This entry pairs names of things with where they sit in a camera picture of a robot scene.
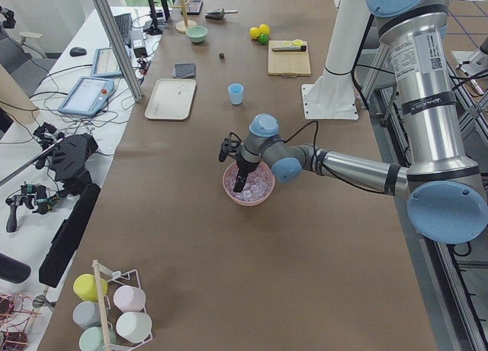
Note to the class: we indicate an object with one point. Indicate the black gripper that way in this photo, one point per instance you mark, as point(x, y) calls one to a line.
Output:
point(244, 166)

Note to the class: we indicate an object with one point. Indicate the pink cup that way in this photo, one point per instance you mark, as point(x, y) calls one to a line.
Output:
point(129, 298)

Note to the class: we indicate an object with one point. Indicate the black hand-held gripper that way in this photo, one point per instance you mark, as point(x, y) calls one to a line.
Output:
point(37, 198)

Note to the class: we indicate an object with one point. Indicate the light blue plastic cup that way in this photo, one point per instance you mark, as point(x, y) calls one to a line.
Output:
point(236, 91)

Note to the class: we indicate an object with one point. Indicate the aluminium frame post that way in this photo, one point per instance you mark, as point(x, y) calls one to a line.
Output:
point(107, 19)

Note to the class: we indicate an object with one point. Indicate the pile of ice cubes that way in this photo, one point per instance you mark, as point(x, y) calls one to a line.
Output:
point(258, 184)

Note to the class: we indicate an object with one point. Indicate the wooden cutting board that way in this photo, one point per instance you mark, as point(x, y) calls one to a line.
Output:
point(287, 63)

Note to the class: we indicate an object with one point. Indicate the green lime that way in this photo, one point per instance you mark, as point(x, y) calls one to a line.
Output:
point(263, 39)

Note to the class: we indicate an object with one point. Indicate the cream rabbit tray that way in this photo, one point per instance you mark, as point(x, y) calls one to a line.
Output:
point(171, 99)

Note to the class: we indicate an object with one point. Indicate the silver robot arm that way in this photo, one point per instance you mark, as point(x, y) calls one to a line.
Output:
point(391, 52)

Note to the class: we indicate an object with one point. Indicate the mint cup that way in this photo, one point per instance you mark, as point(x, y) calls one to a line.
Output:
point(92, 339)

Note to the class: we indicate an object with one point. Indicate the mint green bowl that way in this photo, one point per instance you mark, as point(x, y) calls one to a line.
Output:
point(197, 34)

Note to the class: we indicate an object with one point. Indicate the white cup rack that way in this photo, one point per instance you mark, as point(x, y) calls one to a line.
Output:
point(107, 282)

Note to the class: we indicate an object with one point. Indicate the black keyboard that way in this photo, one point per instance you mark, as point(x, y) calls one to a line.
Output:
point(124, 25)

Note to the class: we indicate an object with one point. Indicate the white cup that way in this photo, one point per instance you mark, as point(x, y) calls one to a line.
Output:
point(134, 326)

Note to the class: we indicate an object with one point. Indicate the blue teach pendant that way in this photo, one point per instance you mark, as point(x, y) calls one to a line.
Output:
point(88, 96)
point(105, 64)

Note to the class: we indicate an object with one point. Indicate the pink bowl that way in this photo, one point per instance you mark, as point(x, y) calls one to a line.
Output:
point(254, 203)

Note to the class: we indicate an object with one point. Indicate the grey cup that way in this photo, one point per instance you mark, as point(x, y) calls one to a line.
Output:
point(86, 315)

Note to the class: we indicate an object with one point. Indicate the wooden cup tree stand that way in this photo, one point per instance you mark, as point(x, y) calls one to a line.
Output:
point(185, 23)

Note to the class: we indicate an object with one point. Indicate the black computer mouse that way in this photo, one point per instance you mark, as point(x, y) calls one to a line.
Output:
point(77, 51)

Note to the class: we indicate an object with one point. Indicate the yellow lemon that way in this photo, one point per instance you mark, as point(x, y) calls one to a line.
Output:
point(264, 29)
point(254, 33)

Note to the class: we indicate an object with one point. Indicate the metal ice scoop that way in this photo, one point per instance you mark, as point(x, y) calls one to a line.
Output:
point(219, 14)

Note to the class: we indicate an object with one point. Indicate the yellow cup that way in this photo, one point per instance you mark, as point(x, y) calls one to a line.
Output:
point(85, 287)

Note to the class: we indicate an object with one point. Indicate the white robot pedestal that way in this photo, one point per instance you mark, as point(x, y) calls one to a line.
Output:
point(332, 96)

